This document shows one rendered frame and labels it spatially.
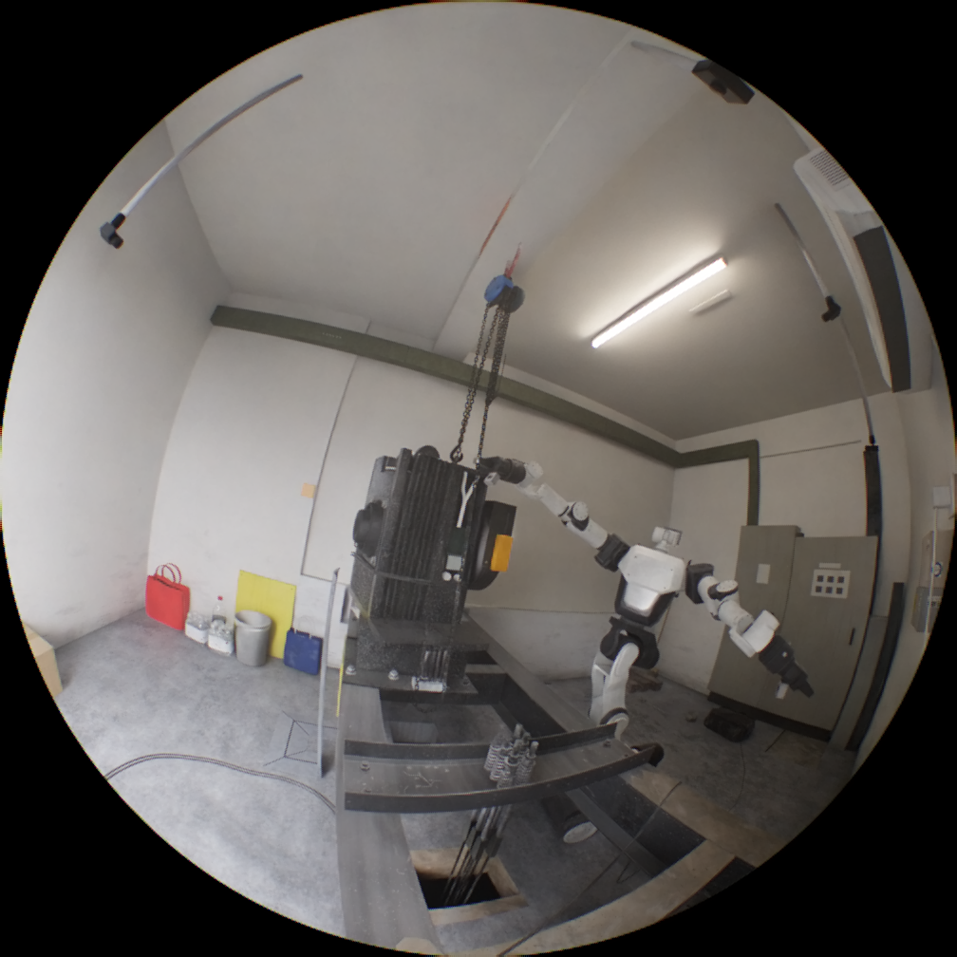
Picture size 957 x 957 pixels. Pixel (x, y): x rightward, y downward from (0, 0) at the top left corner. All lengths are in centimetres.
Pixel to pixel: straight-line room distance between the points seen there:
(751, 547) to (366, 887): 335
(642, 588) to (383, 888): 126
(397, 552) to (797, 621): 304
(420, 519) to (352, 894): 127
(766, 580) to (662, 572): 205
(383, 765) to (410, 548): 84
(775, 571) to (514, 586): 240
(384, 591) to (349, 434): 155
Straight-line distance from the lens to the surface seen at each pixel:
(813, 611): 318
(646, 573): 137
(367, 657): 142
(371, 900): 74
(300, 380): 276
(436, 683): 137
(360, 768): 95
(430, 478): 136
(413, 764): 100
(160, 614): 310
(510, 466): 122
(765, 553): 333
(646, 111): 144
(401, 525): 133
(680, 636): 404
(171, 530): 305
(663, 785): 117
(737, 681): 347
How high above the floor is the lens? 134
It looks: 9 degrees up
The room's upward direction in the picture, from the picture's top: 11 degrees clockwise
